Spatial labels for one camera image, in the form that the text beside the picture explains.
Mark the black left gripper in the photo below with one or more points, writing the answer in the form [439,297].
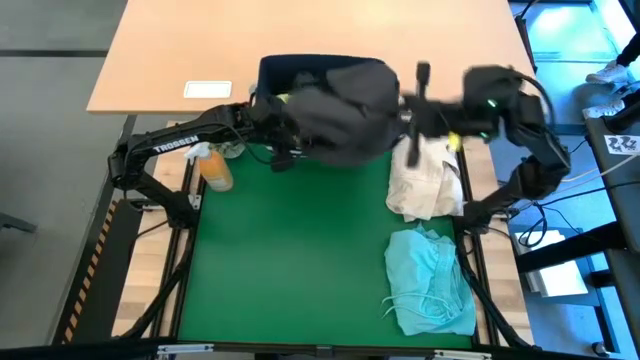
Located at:
[275,122]

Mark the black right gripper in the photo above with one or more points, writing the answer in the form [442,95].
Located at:
[432,117]

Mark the black garment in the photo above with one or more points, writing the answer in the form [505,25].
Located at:
[345,115]

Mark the teal shorts with white lining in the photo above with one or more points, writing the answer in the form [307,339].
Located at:
[425,280]

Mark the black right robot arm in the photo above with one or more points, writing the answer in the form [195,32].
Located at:
[540,150]

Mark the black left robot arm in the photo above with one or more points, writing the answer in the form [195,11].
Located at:
[175,145]

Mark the navy white striped laundry basket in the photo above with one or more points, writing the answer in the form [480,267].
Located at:
[280,70]

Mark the green succulent in grey pot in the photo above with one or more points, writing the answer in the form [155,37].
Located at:
[235,150]

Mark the yellow garment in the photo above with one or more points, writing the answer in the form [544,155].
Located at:
[283,98]

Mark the orange spray bottle white trigger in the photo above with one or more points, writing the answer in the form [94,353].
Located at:
[216,172]

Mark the cream folded garment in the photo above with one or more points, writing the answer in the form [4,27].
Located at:
[425,190]

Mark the white card on table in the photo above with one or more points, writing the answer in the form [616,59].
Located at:
[207,89]

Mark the light wooden desk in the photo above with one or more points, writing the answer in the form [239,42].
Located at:
[200,40]

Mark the person's foot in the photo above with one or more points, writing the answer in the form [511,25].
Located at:
[607,75]
[602,110]

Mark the white sheet with black marks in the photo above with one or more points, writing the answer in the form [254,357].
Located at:
[622,144]

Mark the black panel with hazard stripes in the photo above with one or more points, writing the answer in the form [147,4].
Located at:
[115,280]

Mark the white floor box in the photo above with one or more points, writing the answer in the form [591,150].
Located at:
[555,275]

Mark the person's leg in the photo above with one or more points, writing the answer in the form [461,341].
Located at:
[631,50]

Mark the dark grey side table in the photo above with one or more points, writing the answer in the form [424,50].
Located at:
[627,200]

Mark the black furniture foot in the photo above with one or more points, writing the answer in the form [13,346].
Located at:
[17,222]

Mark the black aluminium table frame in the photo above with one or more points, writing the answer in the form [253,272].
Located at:
[350,347]

